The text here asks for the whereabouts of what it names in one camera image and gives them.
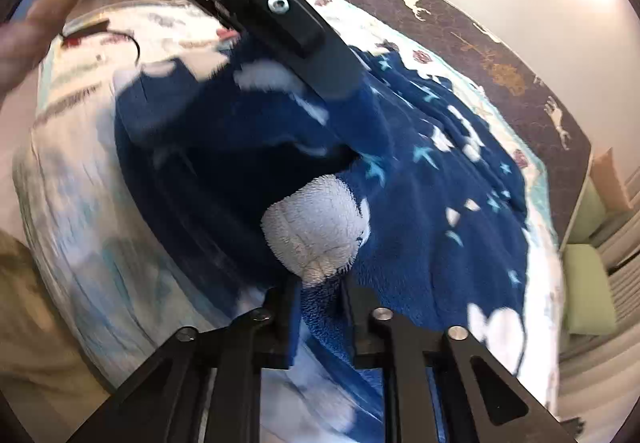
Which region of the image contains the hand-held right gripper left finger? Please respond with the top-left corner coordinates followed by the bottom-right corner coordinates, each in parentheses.
top-left (67, 279), bottom-right (304, 443)

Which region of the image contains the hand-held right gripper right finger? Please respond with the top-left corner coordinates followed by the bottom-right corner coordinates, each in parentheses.
top-left (341, 280), bottom-right (578, 443)

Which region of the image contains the blue star print fleece garment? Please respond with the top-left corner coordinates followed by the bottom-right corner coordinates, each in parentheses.
top-left (112, 30), bottom-right (531, 443)

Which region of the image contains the person's left hand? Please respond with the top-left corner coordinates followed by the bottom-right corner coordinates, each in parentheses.
top-left (0, 0), bottom-right (88, 96)

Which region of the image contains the grey deer print mattress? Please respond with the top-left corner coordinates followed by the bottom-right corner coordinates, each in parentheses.
top-left (305, 0), bottom-right (593, 249)

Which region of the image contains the green pillow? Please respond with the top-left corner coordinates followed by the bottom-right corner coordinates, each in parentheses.
top-left (570, 182), bottom-right (607, 245)
top-left (564, 243), bottom-right (622, 335)

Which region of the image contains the white seashell print quilt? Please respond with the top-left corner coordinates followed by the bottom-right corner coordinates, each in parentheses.
top-left (12, 0), bottom-right (568, 443)

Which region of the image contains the person's olive clothing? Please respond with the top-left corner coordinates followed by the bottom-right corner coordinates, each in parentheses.
top-left (0, 229), bottom-right (110, 424)

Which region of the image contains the beige pleated curtain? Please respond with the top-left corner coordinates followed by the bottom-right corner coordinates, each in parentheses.
top-left (560, 193), bottom-right (640, 404)

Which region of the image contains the pink pillow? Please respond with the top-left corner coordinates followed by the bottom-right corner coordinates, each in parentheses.
top-left (592, 148), bottom-right (633, 215)

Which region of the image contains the thin black cable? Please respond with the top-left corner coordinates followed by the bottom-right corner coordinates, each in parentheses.
top-left (60, 20), bottom-right (143, 69)

